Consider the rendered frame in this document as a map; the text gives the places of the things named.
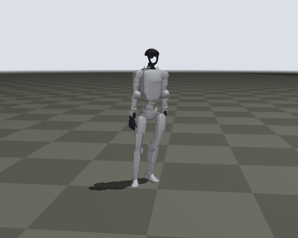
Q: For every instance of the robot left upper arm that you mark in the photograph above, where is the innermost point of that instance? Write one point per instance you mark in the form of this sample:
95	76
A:
164	91

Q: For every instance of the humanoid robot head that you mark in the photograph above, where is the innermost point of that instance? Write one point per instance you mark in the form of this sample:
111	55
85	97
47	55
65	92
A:
150	53

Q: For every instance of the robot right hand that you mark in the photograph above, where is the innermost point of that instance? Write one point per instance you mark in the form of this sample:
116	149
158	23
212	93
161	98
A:
132	123

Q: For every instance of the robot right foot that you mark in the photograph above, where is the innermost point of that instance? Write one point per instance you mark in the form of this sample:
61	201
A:
135	182

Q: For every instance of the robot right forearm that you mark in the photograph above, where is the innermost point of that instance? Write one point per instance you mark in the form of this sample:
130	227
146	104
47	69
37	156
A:
134	102

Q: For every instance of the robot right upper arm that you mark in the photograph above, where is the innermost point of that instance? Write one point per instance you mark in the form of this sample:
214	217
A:
136	82

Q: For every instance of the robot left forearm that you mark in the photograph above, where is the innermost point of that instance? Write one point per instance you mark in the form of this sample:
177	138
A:
164	104

